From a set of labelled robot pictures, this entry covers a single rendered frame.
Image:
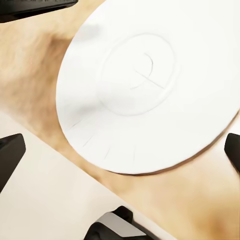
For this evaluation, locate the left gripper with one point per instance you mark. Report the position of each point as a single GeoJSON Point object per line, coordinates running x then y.
{"type": "Point", "coordinates": [11, 10]}

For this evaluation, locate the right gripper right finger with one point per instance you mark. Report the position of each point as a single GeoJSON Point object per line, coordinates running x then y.
{"type": "Point", "coordinates": [232, 149]}

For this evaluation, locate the saucer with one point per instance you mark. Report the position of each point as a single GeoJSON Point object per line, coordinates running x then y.
{"type": "Point", "coordinates": [146, 84]}

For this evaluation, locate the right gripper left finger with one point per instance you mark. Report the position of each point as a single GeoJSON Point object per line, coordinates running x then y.
{"type": "Point", "coordinates": [12, 149]}

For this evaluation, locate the countertop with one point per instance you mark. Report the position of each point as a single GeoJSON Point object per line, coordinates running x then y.
{"type": "Point", "coordinates": [196, 199]}

